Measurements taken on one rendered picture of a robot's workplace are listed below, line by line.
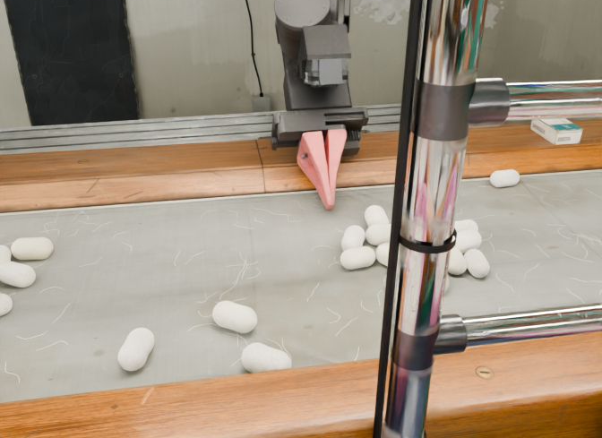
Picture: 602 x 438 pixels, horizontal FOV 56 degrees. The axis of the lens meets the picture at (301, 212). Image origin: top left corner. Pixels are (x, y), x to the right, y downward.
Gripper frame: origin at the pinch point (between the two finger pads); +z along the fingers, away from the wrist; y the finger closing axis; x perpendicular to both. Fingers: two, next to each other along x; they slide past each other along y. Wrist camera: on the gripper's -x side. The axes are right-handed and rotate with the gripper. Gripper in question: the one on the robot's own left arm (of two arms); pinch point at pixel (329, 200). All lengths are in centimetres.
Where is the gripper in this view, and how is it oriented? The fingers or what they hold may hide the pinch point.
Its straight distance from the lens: 60.0
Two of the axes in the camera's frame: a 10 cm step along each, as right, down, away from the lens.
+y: 9.9, -0.8, 1.4
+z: 1.2, 9.3, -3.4
